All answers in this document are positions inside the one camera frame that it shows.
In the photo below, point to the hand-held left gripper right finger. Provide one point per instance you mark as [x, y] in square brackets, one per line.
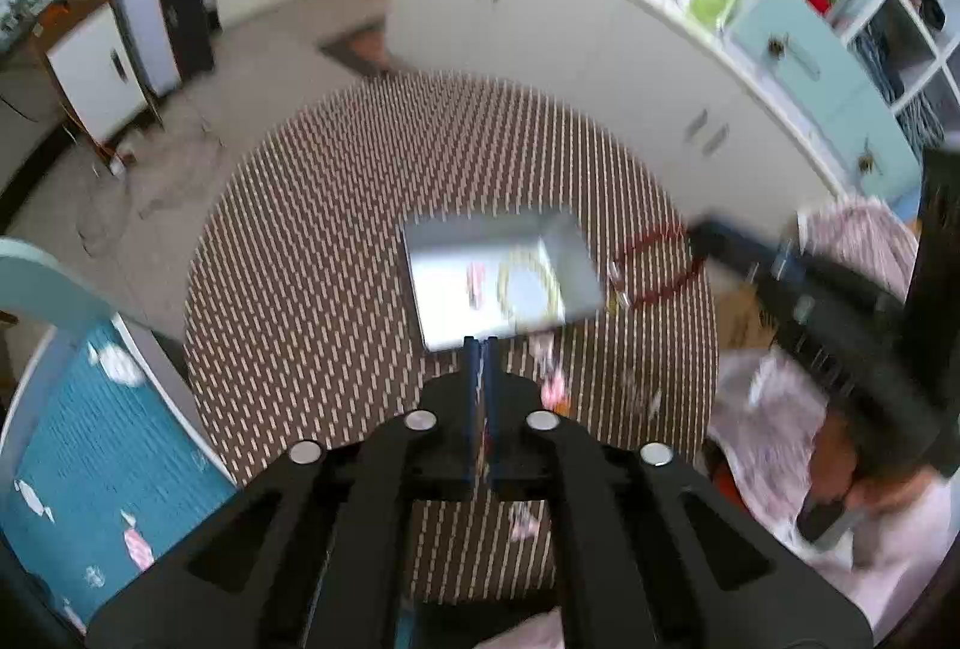
[492, 394]

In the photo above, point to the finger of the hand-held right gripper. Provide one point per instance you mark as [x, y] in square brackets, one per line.
[742, 251]

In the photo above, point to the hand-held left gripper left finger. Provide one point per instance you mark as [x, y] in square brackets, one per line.
[471, 394]

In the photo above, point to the metal tray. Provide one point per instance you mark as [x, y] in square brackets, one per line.
[450, 274]

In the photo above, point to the cardboard box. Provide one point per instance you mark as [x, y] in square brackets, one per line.
[742, 319]

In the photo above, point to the pink plaid cloth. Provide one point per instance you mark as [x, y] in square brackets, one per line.
[862, 244]

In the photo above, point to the pale pink garment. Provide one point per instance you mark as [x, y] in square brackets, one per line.
[772, 439]

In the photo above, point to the teal drawer chest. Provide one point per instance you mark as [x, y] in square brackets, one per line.
[817, 86]

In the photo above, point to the brown dotted tablecloth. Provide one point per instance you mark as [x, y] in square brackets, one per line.
[337, 206]

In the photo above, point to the long white cabinet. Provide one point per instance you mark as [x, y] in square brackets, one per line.
[585, 41]

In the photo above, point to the white cube shelf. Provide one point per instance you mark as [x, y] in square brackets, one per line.
[926, 63]

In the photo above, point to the brown doormat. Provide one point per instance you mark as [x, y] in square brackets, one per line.
[360, 48]

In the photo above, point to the white and black air cooler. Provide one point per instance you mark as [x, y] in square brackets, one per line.
[165, 3]

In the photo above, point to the teal curved bed frame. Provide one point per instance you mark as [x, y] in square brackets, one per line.
[45, 281]

